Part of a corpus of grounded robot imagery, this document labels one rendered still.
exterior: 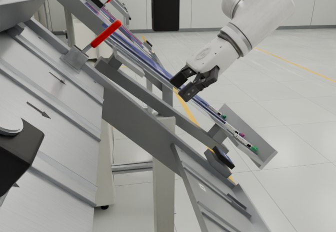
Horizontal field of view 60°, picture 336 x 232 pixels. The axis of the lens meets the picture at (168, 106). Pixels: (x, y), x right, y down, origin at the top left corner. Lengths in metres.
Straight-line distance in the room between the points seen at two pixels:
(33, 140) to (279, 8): 0.61
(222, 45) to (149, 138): 0.26
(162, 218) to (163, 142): 0.46
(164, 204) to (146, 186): 0.91
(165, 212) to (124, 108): 0.52
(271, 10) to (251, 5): 0.05
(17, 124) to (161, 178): 0.76
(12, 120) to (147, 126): 0.41
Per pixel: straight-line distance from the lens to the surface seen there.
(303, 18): 9.61
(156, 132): 0.58
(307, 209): 1.88
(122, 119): 0.56
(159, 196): 0.95
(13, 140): 0.17
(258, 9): 0.70
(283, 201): 1.89
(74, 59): 0.49
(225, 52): 0.66
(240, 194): 0.68
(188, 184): 0.49
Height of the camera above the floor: 1.15
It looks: 22 degrees down
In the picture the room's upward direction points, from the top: straight up
